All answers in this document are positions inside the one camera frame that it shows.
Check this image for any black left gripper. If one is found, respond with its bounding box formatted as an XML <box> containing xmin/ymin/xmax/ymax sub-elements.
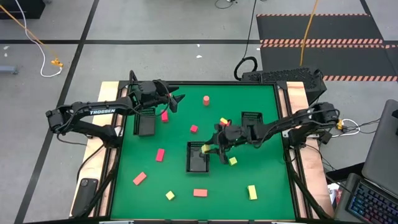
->
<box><xmin>132</xmin><ymin>79</ymin><xmax>187</xmax><ymax>114</ymax></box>

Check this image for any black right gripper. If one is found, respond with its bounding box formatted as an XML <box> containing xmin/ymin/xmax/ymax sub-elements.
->
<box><xmin>207</xmin><ymin>123</ymin><xmax>250</xmax><ymax>166</ymax></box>

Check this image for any black slotted plastic basket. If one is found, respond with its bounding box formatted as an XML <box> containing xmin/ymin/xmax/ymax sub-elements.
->
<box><xmin>241</xmin><ymin>111</ymin><xmax>264</xmax><ymax>128</ymax></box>
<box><xmin>186</xmin><ymin>141</ymin><xmax>210</xmax><ymax>174</ymax></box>
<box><xmin>133</xmin><ymin>107</ymin><xmax>156</xmax><ymax>137</ymax></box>

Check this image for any wooden side board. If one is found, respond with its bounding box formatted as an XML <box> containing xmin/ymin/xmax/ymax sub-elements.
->
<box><xmin>285</xmin><ymin>81</ymin><xmax>335</xmax><ymax>218</ymax></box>
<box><xmin>70</xmin><ymin>81</ymin><xmax>125</xmax><ymax>218</ymax></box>

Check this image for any black perforated computer case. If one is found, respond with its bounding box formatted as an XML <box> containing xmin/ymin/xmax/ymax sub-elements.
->
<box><xmin>241</xmin><ymin>66</ymin><xmax>328</xmax><ymax>105</ymax></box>

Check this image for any black smartphone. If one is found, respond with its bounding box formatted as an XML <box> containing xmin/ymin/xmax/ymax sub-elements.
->
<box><xmin>72</xmin><ymin>177</ymin><xmax>99</xmax><ymax>218</ymax></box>

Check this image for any black hazard-striped floor mat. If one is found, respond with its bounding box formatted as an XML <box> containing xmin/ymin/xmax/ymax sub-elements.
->
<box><xmin>259</xmin><ymin>43</ymin><xmax>398</xmax><ymax>82</ymax></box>
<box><xmin>255</xmin><ymin>12</ymin><xmax>385</xmax><ymax>45</ymax></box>

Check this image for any grey laptop backlit keyboard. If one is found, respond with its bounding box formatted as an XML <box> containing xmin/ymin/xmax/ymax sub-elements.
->
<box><xmin>334</xmin><ymin>99</ymin><xmax>398</xmax><ymax>224</ymax></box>

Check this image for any black box on floor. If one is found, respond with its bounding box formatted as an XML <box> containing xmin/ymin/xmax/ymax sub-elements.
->
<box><xmin>0</xmin><ymin>0</ymin><xmax>47</xmax><ymax>20</ymax></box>

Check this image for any black hanging cable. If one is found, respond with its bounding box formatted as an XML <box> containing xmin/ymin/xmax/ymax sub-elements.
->
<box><xmin>233</xmin><ymin>0</ymin><xmax>259</xmax><ymax>82</ymax></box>

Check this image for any yellow floor cable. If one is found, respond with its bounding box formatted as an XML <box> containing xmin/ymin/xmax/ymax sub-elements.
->
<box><xmin>0</xmin><ymin>4</ymin><xmax>65</xmax><ymax>68</ymax></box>

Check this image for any white floor cable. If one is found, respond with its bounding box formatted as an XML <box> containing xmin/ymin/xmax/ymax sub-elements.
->
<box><xmin>14</xmin><ymin>0</ymin><xmax>63</xmax><ymax>78</ymax></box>

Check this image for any white cable at arm base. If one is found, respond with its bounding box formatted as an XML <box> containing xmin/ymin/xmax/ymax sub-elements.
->
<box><xmin>331</xmin><ymin>118</ymin><xmax>361</xmax><ymax>138</ymax></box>

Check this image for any orange hanging cable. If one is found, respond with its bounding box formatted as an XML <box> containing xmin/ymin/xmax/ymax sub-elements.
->
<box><xmin>299</xmin><ymin>0</ymin><xmax>320</xmax><ymax>67</ymax></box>

